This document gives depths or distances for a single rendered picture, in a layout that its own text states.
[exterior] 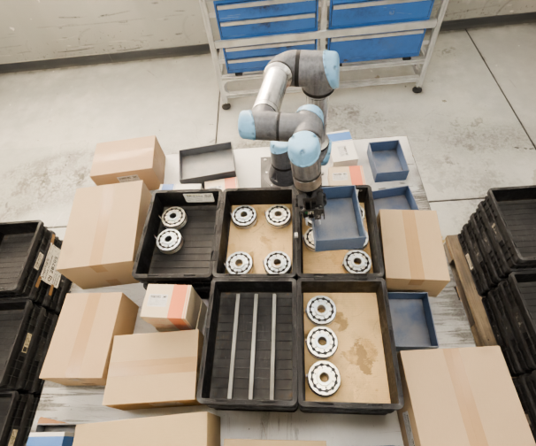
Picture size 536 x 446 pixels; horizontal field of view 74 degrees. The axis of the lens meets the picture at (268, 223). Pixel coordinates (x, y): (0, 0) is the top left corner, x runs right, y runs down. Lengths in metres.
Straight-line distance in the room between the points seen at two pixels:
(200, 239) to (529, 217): 1.61
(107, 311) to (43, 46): 3.47
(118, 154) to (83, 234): 0.48
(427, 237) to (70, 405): 1.45
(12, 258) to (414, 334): 2.01
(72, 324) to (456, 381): 1.29
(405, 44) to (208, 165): 1.96
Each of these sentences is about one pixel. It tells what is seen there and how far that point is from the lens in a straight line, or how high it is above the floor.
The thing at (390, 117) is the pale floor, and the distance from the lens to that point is 3.21.
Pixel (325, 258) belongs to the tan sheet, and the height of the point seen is 0.83.
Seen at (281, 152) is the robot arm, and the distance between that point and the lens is 1.56.
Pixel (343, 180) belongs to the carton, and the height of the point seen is 0.77.
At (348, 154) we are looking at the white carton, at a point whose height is 0.79.
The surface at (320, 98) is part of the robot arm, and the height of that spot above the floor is 1.25.
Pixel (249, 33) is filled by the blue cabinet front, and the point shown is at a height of 0.63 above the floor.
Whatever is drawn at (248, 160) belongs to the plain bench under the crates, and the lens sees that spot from 1.89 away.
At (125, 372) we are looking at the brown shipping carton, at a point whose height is 0.86.
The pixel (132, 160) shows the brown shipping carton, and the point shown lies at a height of 0.86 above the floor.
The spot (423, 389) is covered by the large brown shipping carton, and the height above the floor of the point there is 0.90.
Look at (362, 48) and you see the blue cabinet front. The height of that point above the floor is 0.43.
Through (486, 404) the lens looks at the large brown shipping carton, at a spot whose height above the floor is 0.90.
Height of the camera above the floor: 2.08
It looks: 57 degrees down
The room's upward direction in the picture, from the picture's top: 9 degrees counter-clockwise
